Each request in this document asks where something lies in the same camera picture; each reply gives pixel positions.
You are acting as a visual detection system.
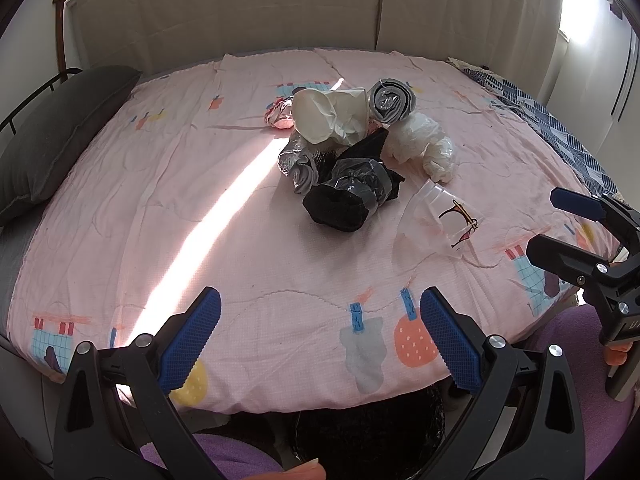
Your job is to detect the clear plastic cup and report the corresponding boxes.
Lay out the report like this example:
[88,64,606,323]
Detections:
[397,180,484,258]

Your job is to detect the grey striped wrapper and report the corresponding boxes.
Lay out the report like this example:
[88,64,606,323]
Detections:
[368,78,416,125]

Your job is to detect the black plastic bag trash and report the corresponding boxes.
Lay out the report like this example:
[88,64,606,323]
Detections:
[303,127,405,233]

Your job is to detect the cream paper bag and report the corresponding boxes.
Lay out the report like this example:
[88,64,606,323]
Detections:
[292,88,369,146]

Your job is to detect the silver foil wrapper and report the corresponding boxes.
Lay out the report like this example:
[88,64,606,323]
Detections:
[278,131,338,195]

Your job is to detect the pink wrapper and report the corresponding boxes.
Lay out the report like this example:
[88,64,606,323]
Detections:
[264,96,295,130]

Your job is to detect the black lined trash bin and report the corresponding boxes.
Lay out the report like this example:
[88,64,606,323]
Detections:
[295,386,445,479]

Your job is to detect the person's right hand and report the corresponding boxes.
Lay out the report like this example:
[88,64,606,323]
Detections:
[603,342,632,366]

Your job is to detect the blue checkered blanket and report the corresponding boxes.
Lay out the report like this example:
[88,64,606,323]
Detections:
[447,56,623,200]

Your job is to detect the pink patterned bed quilt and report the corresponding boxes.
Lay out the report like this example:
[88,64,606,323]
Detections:
[3,49,618,413]

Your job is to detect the dark grey pillow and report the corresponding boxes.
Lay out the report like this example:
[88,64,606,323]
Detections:
[1,65,141,226]

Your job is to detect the beige curtain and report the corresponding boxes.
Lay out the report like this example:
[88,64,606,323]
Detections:
[68,0,562,93]

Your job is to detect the brown wooden pole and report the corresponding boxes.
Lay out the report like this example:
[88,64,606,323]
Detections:
[52,0,67,74]

